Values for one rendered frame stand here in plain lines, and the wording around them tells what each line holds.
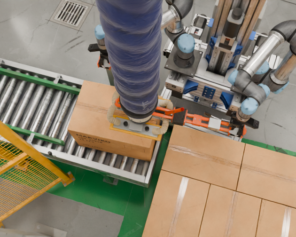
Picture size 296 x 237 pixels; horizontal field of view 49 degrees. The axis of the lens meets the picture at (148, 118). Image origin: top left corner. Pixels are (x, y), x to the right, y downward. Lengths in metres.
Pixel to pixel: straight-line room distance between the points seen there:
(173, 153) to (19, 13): 2.56
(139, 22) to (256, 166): 1.87
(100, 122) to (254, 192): 1.29
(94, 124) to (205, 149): 0.92
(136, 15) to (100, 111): 1.34
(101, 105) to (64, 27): 1.80
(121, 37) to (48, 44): 2.76
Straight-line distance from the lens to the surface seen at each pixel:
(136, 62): 1.33
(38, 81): 2.97
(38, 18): 4.18
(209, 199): 2.62
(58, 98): 2.93
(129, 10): 1.09
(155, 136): 2.07
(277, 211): 2.74
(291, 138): 3.53
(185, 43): 2.23
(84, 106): 2.40
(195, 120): 1.99
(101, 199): 3.17
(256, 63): 1.83
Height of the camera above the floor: 3.11
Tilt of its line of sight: 69 degrees down
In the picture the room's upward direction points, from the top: 3 degrees counter-clockwise
